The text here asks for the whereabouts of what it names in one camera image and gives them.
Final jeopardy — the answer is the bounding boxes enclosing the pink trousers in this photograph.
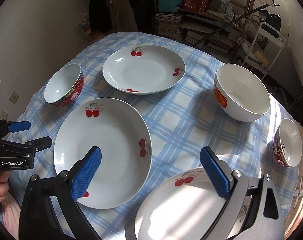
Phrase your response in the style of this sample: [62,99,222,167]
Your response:
[0,196,21,232]

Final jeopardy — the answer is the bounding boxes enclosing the blue checkered tablecloth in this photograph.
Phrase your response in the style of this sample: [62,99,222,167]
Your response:
[10,32,300,240]

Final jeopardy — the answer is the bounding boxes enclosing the beige hanging garment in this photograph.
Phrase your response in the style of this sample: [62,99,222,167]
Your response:
[108,0,139,33]

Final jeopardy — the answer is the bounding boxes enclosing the dark metal pole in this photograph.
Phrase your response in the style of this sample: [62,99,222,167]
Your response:
[193,2,277,47]

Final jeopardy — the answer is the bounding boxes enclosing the large white bowl orange label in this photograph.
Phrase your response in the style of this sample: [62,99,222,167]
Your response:
[214,64,271,122]

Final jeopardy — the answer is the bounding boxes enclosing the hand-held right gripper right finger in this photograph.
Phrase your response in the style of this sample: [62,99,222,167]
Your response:
[200,146,284,240]

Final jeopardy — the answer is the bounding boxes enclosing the white cherry print plate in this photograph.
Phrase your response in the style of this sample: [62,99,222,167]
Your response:
[102,47,186,95]
[125,167,248,240]
[53,97,152,209]

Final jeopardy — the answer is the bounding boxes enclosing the stack of books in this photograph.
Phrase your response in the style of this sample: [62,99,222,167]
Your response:
[156,12,185,40]

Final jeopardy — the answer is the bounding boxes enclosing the white utility cart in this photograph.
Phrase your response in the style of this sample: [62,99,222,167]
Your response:
[241,21,286,80]

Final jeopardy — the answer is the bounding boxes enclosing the printed bag on floor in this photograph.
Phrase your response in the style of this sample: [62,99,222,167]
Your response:
[77,12,102,41]

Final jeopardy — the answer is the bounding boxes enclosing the pile of papers and books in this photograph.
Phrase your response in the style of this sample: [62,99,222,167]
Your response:
[184,20,238,53]

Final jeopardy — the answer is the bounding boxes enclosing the small red patterned bowl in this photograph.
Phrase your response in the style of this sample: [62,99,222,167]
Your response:
[273,118,303,167]

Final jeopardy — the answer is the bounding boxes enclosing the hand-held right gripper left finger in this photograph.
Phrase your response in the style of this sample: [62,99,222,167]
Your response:
[18,146,102,240]

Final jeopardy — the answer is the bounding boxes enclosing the dark hanging clothes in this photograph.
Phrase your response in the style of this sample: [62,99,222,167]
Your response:
[89,0,112,34]

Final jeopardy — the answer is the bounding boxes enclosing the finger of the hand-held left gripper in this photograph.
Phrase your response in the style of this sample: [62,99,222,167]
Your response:
[0,121,31,140]
[0,136,52,157]

